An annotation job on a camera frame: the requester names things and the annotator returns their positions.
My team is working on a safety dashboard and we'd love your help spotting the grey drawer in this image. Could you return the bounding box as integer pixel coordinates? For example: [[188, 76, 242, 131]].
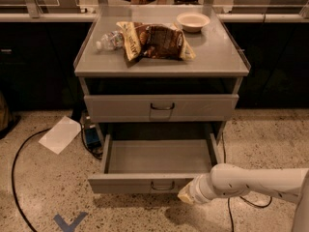
[[84, 95, 239, 123], [89, 135, 221, 193]]

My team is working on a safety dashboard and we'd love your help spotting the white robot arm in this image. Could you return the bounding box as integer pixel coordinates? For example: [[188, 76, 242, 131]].
[[178, 163, 309, 232]]

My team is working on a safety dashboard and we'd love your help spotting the grey drawer cabinet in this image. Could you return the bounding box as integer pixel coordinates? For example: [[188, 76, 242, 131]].
[[72, 4, 251, 153]]

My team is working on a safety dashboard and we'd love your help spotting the blue power box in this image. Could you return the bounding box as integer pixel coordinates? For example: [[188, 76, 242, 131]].
[[84, 126, 101, 149]]

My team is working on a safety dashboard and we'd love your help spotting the blue tape floor marker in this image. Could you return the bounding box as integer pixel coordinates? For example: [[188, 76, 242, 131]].
[[52, 211, 89, 232]]

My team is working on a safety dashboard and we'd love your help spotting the white paper sheet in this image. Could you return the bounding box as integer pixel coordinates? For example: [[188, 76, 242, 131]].
[[39, 116, 81, 155]]

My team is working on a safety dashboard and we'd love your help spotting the brown yellow chip bag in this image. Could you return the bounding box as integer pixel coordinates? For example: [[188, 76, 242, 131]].
[[116, 21, 196, 61]]

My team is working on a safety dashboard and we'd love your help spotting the clear plastic water bottle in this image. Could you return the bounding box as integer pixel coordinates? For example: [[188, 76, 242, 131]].
[[96, 31, 125, 51]]

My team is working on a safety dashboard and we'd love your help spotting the white paper bowl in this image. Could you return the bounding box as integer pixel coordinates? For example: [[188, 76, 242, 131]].
[[177, 13, 211, 33]]

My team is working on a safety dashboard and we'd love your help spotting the brown bag left edge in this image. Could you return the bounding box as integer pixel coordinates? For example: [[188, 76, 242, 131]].
[[0, 92, 21, 139]]

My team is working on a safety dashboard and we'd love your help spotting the black cable right floor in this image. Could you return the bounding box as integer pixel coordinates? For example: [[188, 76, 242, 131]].
[[221, 132, 273, 232]]

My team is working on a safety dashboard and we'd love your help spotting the black cable floor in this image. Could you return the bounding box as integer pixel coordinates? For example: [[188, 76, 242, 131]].
[[11, 128, 52, 232], [221, 132, 273, 232]]

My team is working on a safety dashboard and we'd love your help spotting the black cable left floor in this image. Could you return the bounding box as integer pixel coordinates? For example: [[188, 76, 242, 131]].
[[11, 128, 52, 232]]

